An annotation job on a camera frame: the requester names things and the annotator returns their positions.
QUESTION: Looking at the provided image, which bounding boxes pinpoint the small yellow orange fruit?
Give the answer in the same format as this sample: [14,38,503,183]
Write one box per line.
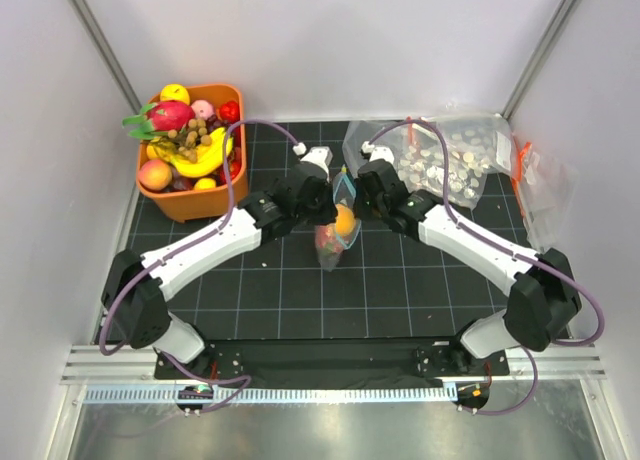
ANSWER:
[334,204,358,237]

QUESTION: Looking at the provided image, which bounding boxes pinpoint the pink peach with leaf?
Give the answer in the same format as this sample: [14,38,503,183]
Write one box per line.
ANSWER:
[315,224,345,258]

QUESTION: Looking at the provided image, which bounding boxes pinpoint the blue zip top bag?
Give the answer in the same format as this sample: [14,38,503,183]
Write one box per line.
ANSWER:
[314,166,361,271]

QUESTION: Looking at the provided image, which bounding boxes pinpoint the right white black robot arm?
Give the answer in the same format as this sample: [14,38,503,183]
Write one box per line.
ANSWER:
[356,159,582,376]

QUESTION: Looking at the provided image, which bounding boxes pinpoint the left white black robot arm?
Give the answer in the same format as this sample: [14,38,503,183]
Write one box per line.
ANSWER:
[99,161,337,380]

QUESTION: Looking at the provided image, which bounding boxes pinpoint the crumpled empty clear bag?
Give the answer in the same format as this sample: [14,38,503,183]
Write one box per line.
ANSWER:
[342,120,393,176]

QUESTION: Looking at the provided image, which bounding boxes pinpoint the clear bag of coins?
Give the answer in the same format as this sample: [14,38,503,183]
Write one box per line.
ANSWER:
[393,113,514,210]

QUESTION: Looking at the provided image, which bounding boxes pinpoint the orange zip clear bags stack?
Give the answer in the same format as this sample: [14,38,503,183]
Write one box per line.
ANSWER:
[510,134,578,252]

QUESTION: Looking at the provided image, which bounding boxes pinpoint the orange plastic fruit basket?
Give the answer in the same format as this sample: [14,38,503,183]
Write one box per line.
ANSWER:
[136,84,249,223]

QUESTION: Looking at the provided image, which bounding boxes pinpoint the yellow banana bunch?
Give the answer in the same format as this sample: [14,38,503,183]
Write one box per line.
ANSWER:
[169,127,234,178]

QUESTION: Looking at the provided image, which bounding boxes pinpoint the dark purple grapes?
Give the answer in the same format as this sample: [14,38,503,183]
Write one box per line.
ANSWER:
[205,115,243,148]

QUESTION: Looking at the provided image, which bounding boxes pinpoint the brown longan cluster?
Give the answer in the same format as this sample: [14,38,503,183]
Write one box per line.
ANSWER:
[167,118,210,163]

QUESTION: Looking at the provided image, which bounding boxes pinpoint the pink round fruit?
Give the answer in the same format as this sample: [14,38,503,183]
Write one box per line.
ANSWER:
[191,100,215,121]

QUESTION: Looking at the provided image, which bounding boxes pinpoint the orange peach in basket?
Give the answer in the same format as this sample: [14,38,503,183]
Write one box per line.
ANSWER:
[137,159,173,191]

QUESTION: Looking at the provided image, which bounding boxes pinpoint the pink dragon fruit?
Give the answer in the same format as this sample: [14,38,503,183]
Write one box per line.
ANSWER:
[121,100,195,140]

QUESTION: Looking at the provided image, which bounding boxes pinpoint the yellow red mango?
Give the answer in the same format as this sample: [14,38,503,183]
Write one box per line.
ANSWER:
[159,84,191,105]

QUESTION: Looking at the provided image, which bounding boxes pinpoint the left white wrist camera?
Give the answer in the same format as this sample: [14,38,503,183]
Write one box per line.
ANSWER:
[293,142,333,178]

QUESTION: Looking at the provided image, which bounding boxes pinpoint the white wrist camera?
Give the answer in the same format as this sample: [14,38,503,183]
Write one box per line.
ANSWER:
[360,141,397,169]
[293,142,333,178]

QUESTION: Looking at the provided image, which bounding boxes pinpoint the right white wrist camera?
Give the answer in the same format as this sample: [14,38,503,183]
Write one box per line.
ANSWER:
[360,141,397,169]

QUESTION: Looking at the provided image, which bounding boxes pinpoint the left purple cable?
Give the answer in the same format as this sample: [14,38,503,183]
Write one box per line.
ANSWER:
[98,118,306,416]

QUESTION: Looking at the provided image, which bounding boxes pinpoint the purple cable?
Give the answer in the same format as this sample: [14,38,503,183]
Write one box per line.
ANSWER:
[98,118,306,416]
[367,118,606,415]

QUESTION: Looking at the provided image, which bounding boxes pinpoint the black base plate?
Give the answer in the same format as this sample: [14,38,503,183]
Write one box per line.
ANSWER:
[184,337,509,389]

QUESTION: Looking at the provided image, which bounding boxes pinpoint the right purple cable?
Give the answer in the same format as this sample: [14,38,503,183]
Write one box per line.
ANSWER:
[367,118,606,415]

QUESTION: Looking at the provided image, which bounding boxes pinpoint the white slotted cable duct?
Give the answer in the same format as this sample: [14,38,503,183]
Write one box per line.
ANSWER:
[84,383,458,406]

